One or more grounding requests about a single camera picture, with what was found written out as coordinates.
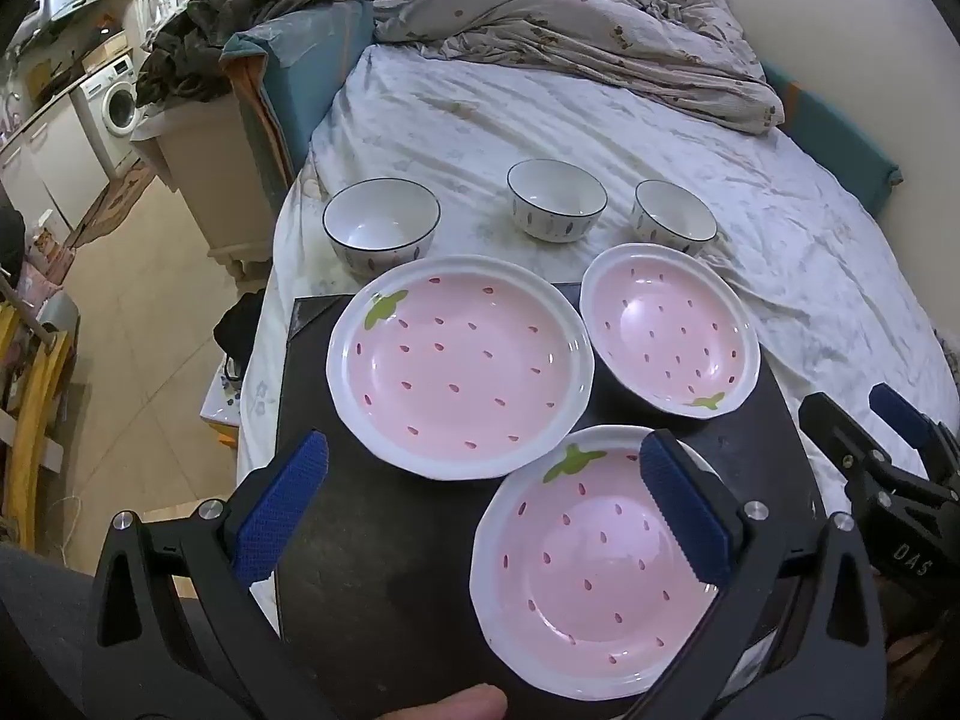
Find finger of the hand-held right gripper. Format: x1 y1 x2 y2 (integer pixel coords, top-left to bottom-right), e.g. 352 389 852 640
868 382 960 487
798 391 916 502

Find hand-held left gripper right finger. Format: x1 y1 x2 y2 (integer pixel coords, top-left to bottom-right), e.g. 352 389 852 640
628 429 891 720

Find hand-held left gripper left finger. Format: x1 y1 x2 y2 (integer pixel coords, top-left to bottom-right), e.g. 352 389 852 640
82 430 340 720

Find medium pink strawberry plate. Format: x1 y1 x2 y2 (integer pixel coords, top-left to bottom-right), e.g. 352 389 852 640
469 424 727 704

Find small pink strawberry plate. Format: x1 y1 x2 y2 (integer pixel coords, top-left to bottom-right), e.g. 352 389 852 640
579 243 762 419

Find large pink strawberry plate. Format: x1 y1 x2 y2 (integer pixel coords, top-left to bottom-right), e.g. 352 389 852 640
325 254 597 481

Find white bowl with dark rim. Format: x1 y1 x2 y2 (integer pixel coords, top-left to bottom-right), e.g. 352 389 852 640
632 179 719 254
506 158 608 244
322 178 442 278

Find person's left hand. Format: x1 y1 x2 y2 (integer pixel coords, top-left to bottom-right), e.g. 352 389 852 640
373 684 509 720

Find black board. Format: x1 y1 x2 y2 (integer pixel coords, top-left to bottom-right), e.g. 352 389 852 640
273 279 827 720

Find white floral box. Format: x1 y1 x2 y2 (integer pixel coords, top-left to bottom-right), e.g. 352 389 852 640
198 373 246 452

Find black bag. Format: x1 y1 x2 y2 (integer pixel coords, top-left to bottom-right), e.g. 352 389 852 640
213 288 268 383

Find yellow wooden rack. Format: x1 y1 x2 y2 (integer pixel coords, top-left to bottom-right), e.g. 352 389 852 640
0 298 77 550

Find teal foam pad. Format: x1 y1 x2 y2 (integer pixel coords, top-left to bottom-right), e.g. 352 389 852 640
220 0 376 205
760 58 905 190

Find beige storage cabinet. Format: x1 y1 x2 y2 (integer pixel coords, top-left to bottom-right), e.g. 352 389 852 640
130 88 295 272

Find white kitchen cabinets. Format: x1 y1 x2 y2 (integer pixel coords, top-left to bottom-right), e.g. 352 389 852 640
0 94 110 235

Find white bed sheet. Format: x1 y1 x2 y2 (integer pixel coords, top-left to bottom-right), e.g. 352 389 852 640
238 37 960 616

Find white washing machine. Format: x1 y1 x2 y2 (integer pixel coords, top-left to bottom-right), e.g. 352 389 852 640
77 52 149 175

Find beige printed quilt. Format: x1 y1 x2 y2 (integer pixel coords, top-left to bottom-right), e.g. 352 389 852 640
371 0 787 137

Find dark clothes pile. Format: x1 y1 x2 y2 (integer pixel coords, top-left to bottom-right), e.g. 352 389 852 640
135 0 353 110

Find white cable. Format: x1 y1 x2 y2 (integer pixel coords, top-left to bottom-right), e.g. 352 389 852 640
58 493 85 565

